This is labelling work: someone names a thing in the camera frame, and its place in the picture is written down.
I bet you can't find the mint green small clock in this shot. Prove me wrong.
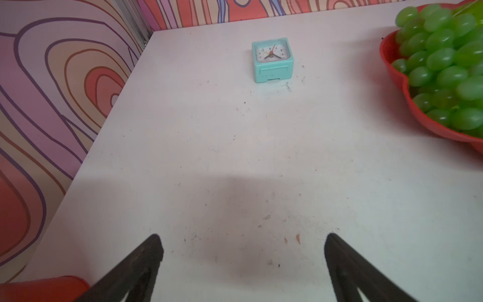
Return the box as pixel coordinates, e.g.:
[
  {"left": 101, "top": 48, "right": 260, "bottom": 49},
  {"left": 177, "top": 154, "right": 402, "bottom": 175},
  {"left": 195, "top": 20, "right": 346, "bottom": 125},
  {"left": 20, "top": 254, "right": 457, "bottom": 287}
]
[{"left": 252, "top": 38, "right": 294, "bottom": 83}]

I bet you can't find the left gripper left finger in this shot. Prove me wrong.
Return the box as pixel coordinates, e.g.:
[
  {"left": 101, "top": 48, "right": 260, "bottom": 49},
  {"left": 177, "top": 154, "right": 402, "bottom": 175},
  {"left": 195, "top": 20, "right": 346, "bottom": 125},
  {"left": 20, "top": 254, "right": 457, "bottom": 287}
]
[{"left": 76, "top": 234, "right": 164, "bottom": 301}]

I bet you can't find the red flower-shaped fruit bowl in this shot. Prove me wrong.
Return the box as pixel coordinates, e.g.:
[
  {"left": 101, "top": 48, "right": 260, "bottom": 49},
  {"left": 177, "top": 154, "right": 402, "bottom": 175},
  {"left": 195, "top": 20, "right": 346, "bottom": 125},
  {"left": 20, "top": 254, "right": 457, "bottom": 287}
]
[{"left": 379, "top": 0, "right": 483, "bottom": 155}]

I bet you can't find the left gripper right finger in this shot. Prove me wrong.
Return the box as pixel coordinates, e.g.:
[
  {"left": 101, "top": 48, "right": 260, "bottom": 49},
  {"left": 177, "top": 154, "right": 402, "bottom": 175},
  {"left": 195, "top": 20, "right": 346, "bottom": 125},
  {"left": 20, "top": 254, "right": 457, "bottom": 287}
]
[{"left": 324, "top": 233, "right": 416, "bottom": 302}]

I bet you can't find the green grape bunch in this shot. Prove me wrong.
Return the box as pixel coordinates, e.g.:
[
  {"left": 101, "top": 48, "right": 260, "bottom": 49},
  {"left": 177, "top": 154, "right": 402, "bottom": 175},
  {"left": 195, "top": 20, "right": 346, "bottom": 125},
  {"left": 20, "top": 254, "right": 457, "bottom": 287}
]
[{"left": 390, "top": 1, "right": 483, "bottom": 138}]

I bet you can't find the red pen cup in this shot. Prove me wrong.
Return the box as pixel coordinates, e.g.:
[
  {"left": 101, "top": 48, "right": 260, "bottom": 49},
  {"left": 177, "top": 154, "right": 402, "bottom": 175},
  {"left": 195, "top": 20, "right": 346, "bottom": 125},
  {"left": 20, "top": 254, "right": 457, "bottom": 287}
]
[{"left": 1, "top": 276, "right": 90, "bottom": 302}]

